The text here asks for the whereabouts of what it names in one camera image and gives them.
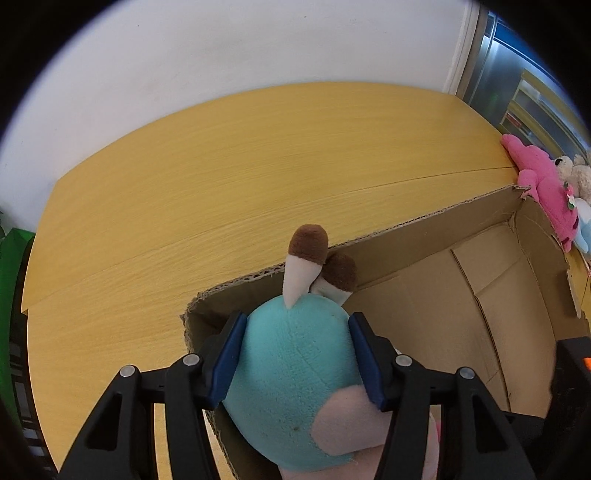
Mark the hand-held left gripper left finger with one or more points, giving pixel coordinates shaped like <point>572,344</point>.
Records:
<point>228,355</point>

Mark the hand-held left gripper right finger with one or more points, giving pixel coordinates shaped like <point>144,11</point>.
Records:
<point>367,355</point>

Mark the plush pig toy teal shirt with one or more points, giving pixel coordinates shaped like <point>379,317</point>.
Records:
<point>295,364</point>

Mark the brown cardboard box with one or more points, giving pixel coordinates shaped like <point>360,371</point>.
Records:
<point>438,300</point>

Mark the wooden desktop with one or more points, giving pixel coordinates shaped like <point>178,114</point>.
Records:
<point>231,161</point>

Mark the light blue plush toy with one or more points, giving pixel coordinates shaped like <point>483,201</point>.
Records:
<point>585,230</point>

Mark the pink plush toy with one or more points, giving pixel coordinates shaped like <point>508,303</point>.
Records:
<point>545,184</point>

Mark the beige teddy bear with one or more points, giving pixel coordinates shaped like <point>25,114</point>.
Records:
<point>577,177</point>

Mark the green board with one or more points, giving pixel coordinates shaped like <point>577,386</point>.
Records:
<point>11,258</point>

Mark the metal cabinet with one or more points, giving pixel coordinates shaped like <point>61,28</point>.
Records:
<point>498,69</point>

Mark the white door trim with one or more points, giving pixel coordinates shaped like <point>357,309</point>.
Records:
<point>461,50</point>

